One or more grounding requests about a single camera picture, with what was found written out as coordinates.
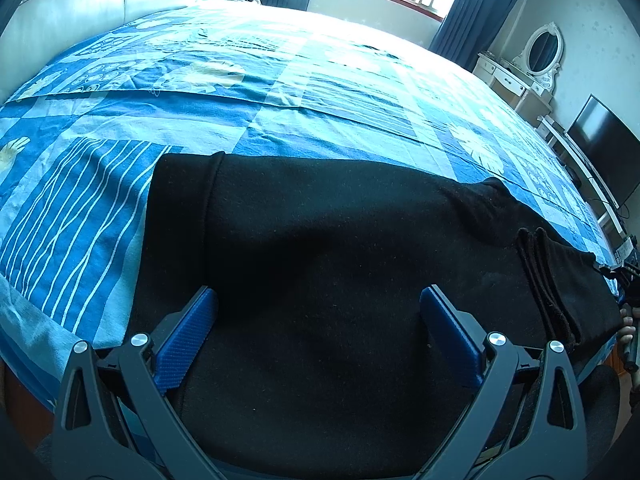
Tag dark blue right curtain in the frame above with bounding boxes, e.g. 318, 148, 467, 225
428, 0, 518, 72

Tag blue patchwork bed sheet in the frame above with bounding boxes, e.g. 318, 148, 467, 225
1, 0, 613, 408

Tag white oval vanity mirror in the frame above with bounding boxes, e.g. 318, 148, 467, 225
512, 22, 564, 93

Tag white tv stand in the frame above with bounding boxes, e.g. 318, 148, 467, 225
538, 116, 627, 237

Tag operator hand on handle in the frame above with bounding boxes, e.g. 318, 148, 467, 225
617, 304, 639, 360

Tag black pants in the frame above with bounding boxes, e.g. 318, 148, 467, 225
128, 153, 622, 479

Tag black flat television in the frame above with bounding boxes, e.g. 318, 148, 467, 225
567, 94, 640, 206

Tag cream leather headboard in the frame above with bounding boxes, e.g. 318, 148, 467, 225
1, 0, 198, 101

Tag white vanity dresser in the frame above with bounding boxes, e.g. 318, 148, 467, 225
473, 52, 552, 128

